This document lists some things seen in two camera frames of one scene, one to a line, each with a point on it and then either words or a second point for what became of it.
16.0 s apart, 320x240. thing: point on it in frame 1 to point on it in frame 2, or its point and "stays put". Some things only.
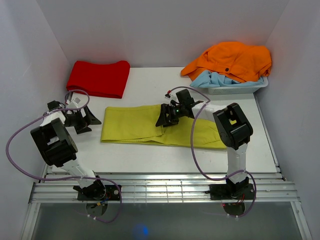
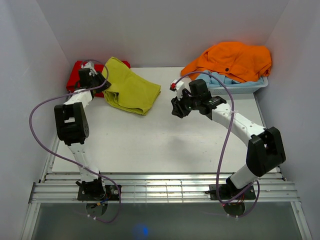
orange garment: x=241 y=62 stays put
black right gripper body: x=177 y=112 to x=185 y=105
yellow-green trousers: x=136 y=125 to x=128 y=91
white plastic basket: x=238 y=90 stays put
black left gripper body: x=76 y=118 to x=98 y=80
